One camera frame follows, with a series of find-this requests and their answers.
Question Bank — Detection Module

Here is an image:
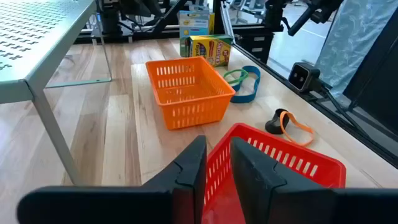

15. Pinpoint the black aluminium table frame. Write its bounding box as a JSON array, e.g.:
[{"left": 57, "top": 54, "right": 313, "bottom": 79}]
[{"left": 232, "top": 43, "right": 398, "bottom": 169}]

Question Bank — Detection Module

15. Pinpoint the green crayon box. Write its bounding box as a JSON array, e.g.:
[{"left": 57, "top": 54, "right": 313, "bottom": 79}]
[{"left": 178, "top": 11, "right": 215, "bottom": 57}]

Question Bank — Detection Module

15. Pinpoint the blue rubber band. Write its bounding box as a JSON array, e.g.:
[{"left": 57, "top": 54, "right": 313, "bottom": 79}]
[{"left": 223, "top": 65, "right": 261, "bottom": 104}]

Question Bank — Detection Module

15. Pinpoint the black rubber band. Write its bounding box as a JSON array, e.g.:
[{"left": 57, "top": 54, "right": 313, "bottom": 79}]
[{"left": 264, "top": 108, "right": 290, "bottom": 135}]

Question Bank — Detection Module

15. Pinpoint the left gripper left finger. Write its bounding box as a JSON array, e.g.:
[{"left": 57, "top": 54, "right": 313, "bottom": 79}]
[{"left": 17, "top": 135, "right": 208, "bottom": 224}]

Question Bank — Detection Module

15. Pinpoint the blue patterned sheet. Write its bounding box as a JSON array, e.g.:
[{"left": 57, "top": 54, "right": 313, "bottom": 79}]
[{"left": 315, "top": 0, "right": 398, "bottom": 97}]

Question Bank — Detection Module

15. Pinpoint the black camera cable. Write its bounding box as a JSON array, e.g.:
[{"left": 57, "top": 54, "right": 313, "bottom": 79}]
[{"left": 319, "top": 82, "right": 374, "bottom": 138}]

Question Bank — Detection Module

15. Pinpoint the red plastic basket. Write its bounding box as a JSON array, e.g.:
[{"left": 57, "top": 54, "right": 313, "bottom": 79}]
[{"left": 201, "top": 123, "right": 346, "bottom": 224}]

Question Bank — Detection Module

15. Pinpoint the black table-level camera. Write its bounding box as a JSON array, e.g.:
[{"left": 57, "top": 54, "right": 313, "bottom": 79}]
[{"left": 287, "top": 62, "right": 322, "bottom": 93}]

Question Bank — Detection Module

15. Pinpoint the black background machine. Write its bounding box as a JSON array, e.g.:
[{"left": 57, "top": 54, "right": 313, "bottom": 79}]
[{"left": 264, "top": 0, "right": 345, "bottom": 37}]

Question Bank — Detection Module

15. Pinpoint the black drawer unit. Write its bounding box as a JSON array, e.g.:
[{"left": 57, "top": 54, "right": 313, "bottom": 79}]
[{"left": 234, "top": 26, "right": 274, "bottom": 65}]

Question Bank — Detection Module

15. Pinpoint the orange plastic basket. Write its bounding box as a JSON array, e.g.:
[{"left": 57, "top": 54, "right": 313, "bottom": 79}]
[{"left": 145, "top": 56, "right": 236, "bottom": 131}]

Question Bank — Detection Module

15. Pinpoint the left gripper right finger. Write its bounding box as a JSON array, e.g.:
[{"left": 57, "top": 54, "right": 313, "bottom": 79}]
[{"left": 230, "top": 136, "right": 398, "bottom": 224}]

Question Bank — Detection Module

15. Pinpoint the yellow crayon box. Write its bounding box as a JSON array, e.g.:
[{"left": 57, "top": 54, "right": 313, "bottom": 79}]
[{"left": 188, "top": 34, "right": 233, "bottom": 68}]

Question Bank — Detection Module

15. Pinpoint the green perforated metal shelf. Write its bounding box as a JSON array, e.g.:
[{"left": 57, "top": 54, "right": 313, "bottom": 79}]
[{"left": 0, "top": 0, "right": 113, "bottom": 184}]

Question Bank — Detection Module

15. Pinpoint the green rubber band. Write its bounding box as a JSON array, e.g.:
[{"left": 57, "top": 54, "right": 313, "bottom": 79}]
[{"left": 223, "top": 68, "right": 249, "bottom": 85}]

